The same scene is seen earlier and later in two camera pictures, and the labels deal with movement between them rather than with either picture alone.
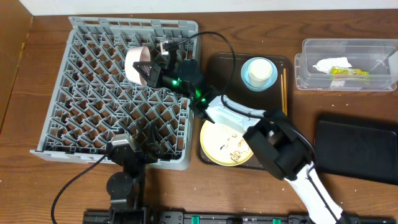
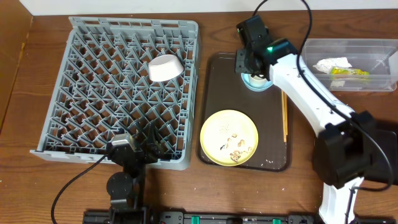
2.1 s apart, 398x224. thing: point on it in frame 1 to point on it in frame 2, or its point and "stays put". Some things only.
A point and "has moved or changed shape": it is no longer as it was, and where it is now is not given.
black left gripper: (144, 152) stays put
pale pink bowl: (138, 54) has moved or changed shape
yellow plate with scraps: (222, 145) stays put
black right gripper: (155, 74) to (243, 63)
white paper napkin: (326, 65) stays put
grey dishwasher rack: (92, 99) stays put
